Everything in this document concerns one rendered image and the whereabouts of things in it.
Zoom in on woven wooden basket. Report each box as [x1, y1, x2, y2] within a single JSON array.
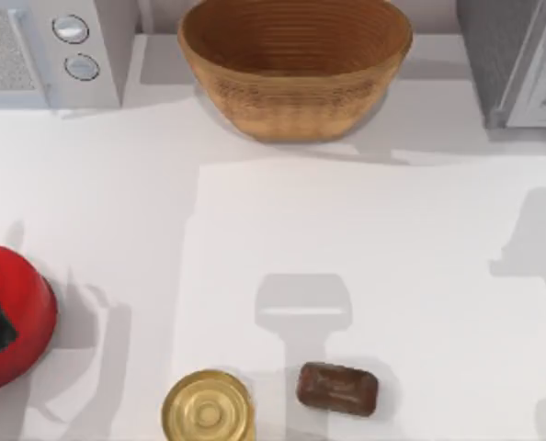
[[176, 0, 414, 143]]

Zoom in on brown bread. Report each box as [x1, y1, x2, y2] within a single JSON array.
[[295, 361, 380, 419]]

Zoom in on gold can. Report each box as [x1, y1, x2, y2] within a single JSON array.
[[161, 369, 257, 441]]

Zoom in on small microwave knob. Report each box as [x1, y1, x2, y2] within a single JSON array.
[[63, 52, 101, 82]]

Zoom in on red bowl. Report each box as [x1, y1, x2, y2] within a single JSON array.
[[0, 243, 59, 395]]

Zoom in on large microwave knob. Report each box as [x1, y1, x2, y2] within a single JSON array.
[[51, 14, 91, 43]]

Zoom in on pale microwave oven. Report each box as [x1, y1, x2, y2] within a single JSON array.
[[0, 0, 143, 110]]

